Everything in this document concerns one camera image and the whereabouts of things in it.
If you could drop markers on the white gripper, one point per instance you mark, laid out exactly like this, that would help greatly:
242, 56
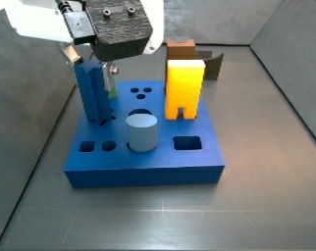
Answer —
44, 23

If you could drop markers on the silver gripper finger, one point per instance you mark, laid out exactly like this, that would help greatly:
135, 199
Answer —
110, 72

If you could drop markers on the blue star prism block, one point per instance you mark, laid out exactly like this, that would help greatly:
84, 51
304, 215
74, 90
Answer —
94, 94

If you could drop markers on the blue foam shape board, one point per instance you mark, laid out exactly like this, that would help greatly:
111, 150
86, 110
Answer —
186, 158

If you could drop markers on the green hexagonal prism block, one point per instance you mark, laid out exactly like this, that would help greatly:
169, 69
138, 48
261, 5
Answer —
112, 92

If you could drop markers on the yellow arch block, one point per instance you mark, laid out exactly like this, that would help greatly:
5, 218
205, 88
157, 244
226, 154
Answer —
183, 87

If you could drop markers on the brown notched block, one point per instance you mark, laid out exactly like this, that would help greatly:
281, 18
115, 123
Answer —
179, 50

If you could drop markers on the light blue cylinder block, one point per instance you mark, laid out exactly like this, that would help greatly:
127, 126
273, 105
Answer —
142, 132

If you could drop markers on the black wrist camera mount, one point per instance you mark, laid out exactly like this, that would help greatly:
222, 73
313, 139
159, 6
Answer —
114, 25

